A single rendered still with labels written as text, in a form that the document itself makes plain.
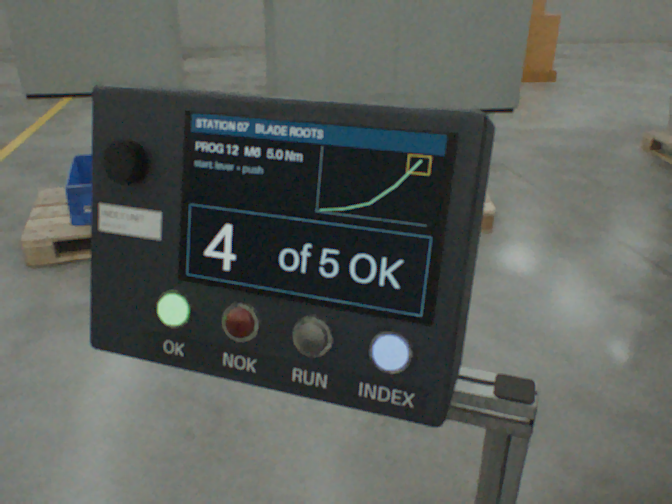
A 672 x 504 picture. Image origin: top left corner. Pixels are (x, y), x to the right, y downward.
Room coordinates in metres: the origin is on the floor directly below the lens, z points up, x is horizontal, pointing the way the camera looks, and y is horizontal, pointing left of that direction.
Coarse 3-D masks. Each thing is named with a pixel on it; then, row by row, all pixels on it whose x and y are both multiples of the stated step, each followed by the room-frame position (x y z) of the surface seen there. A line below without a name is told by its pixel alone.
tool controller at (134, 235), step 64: (128, 128) 0.38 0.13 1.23; (192, 128) 0.37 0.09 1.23; (256, 128) 0.35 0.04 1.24; (320, 128) 0.34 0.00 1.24; (384, 128) 0.33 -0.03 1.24; (448, 128) 0.32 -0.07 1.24; (128, 192) 0.37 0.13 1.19; (192, 192) 0.36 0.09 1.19; (256, 192) 0.34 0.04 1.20; (320, 192) 0.33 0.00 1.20; (384, 192) 0.32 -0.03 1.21; (448, 192) 0.31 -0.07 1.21; (128, 256) 0.36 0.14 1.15; (256, 256) 0.33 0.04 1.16; (320, 256) 0.32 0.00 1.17; (384, 256) 0.31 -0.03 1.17; (448, 256) 0.30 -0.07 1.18; (128, 320) 0.35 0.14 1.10; (192, 320) 0.34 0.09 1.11; (384, 320) 0.30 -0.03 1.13; (448, 320) 0.29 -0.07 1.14; (256, 384) 0.31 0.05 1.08; (320, 384) 0.30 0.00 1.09; (384, 384) 0.29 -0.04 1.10; (448, 384) 0.28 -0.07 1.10
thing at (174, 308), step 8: (160, 296) 0.34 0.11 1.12; (168, 296) 0.34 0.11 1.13; (176, 296) 0.34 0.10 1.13; (184, 296) 0.34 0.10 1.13; (160, 304) 0.34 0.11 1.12; (168, 304) 0.33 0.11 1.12; (176, 304) 0.33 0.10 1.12; (184, 304) 0.34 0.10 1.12; (160, 312) 0.34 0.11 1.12; (168, 312) 0.33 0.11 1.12; (176, 312) 0.33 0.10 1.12; (184, 312) 0.33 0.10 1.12; (192, 312) 0.34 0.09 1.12; (168, 320) 0.33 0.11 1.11; (176, 320) 0.33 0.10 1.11; (184, 320) 0.33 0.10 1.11
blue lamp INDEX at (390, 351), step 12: (384, 336) 0.29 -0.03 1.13; (396, 336) 0.29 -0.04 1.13; (372, 348) 0.29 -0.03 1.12; (384, 348) 0.29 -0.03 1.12; (396, 348) 0.29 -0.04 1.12; (408, 348) 0.29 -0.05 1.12; (372, 360) 0.29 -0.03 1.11; (384, 360) 0.28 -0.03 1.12; (396, 360) 0.28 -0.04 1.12; (408, 360) 0.29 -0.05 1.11; (396, 372) 0.29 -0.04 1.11
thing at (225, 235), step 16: (192, 208) 0.35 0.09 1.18; (208, 208) 0.35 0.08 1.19; (224, 208) 0.35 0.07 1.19; (192, 224) 0.35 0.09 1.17; (208, 224) 0.35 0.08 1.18; (224, 224) 0.34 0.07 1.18; (240, 224) 0.34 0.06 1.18; (256, 224) 0.34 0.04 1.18; (192, 240) 0.35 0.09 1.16; (208, 240) 0.34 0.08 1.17; (224, 240) 0.34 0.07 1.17; (240, 240) 0.34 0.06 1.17; (192, 256) 0.35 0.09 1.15; (208, 256) 0.34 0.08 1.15; (224, 256) 0.34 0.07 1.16; (240, 256) 0.34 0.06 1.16; (192, 272) 0.34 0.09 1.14; (208, 272) 0.34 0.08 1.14; (224, 272) 0.34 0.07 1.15; (240, 272) 0.33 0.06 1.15
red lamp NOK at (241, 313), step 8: (232, 304) 0.33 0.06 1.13; (240, 304) 0.33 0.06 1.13; (248, 304) 0.33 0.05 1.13; (224, 312) 0.33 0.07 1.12; (232, 312) 0.32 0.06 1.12; (240, 312) 0.32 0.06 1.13; (248, 312) 0.32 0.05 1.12; (256, 312) 0.32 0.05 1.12; (224, 320) 0.33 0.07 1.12; (232, 320) 0.32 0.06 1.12; (240, 320) 0.32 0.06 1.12; (248, 320) 0.32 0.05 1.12; (256, 320) 0.32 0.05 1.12; (224, 328) 0.32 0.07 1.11; (232, 328) 0.32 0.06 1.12; (240, 328) 0.32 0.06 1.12; (248, 328) 0.32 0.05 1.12; (256, 328) 0.32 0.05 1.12; (232, 336) 0.32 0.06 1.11; (240, 336) 0.32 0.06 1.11; (248, 336) 0.32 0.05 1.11
